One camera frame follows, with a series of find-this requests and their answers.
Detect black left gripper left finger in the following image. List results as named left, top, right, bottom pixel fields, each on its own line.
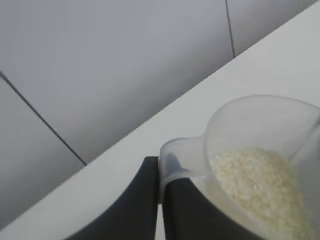
left=63, top=156, right=160, bottom=240

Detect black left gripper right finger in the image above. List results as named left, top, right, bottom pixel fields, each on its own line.
left=161, top=176, right=251, bottom=240

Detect translucent plastic measuring cup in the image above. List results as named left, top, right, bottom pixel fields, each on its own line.
left=159, top=94, right=320, bottom=240

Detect white rice grains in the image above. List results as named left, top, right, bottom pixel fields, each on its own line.
left=209, top=147, right=313, bottom=240

